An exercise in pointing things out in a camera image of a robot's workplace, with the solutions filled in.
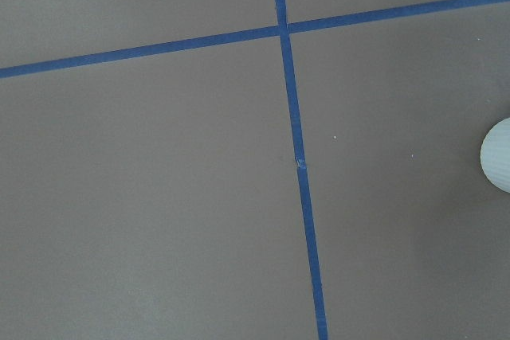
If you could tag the white ceramic mug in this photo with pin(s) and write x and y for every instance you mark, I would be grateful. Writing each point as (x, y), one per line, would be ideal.
(494, 155)

